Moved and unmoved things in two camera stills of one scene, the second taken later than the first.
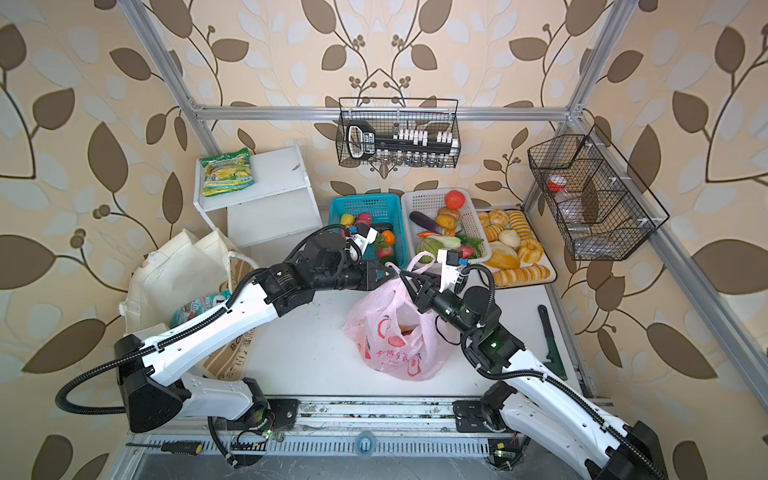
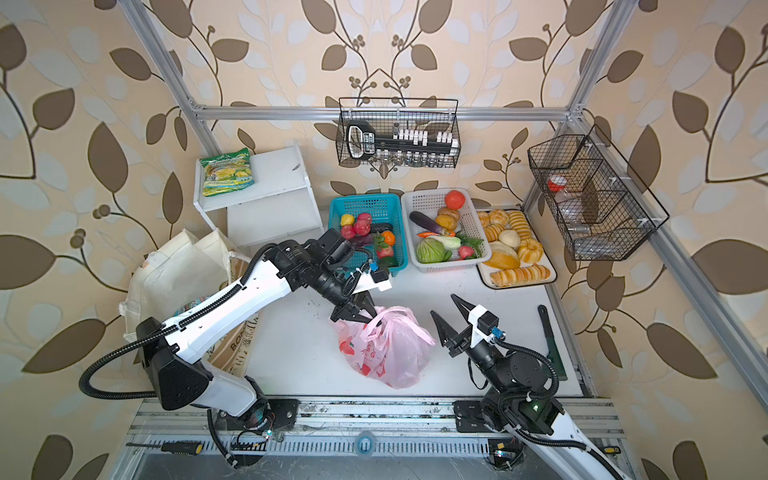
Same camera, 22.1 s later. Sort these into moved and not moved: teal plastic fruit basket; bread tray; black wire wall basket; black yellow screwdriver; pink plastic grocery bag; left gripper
Moved: pink plastic grocery bag; left gripper
Not moved: black yellow screwdriver; teal plastic fruit basket; bread tray; black wire wall basket
